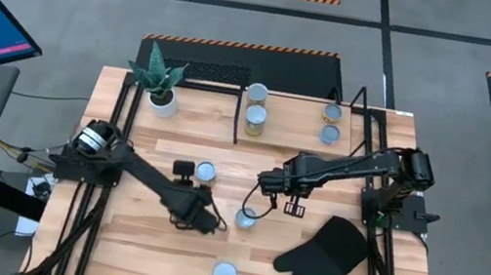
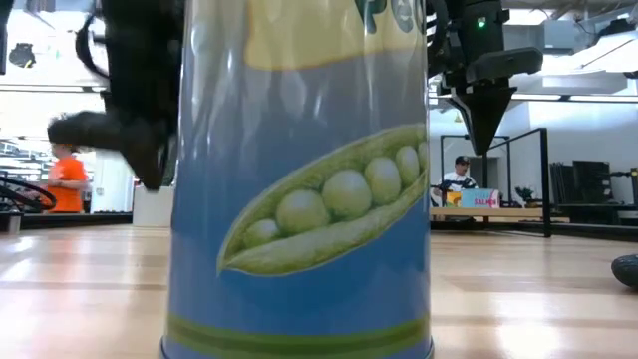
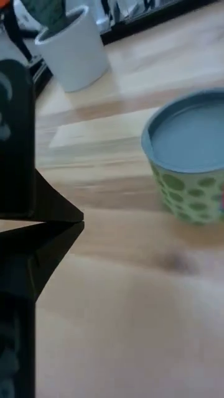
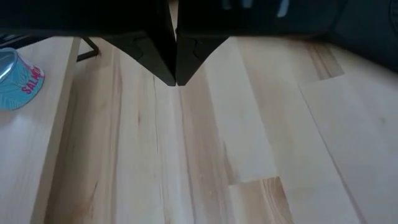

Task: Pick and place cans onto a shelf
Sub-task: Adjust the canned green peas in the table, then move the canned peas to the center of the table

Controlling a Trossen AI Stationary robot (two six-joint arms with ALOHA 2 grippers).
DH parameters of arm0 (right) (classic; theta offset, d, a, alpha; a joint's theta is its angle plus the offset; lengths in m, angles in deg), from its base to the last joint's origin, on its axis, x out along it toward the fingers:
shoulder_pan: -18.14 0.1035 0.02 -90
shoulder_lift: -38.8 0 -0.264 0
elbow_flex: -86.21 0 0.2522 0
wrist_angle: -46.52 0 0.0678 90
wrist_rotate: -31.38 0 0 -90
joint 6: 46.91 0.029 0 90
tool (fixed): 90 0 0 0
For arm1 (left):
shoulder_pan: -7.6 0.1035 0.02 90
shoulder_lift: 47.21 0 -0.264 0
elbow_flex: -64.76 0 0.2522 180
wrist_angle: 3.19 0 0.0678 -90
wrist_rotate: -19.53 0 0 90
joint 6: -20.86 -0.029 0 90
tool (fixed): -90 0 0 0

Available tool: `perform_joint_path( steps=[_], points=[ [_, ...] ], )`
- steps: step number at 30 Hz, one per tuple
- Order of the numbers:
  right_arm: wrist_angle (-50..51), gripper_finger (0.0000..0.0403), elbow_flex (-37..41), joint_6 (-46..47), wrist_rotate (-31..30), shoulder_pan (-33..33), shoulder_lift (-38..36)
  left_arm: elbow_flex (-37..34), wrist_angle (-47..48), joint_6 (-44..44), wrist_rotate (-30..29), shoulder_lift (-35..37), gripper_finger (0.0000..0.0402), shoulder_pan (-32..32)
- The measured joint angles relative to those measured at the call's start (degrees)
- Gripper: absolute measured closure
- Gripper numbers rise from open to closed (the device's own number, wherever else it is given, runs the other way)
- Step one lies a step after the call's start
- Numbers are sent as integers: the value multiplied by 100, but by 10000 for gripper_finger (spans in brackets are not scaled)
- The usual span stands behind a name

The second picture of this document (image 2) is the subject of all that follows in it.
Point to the grey ceiling duct box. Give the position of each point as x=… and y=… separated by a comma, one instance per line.
x=565, y=35

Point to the person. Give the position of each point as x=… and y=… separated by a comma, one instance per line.
x=461, y=178
x=67, y=184

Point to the short salmon can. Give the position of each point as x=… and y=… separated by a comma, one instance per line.
x=481, y=198

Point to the white building column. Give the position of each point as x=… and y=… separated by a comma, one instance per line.
x=112, y=189

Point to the black oven mitt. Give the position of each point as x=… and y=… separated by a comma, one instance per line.
x=627, y=271

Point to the small grey block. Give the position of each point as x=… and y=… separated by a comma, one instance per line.
x=12, y=223

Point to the black background panel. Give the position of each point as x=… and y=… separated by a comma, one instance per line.
x=560, y=182

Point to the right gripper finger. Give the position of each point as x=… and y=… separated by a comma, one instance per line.
x=483, y=119

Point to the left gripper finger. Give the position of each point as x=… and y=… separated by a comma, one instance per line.
x=147, y=164

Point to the long ceiling light strip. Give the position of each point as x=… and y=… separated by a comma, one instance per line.
x=573, y=97
x=50, y=89

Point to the black ceiling device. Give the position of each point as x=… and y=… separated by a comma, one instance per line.
x=22, y=55

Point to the blue peas can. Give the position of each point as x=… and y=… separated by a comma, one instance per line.
x=299, y=199

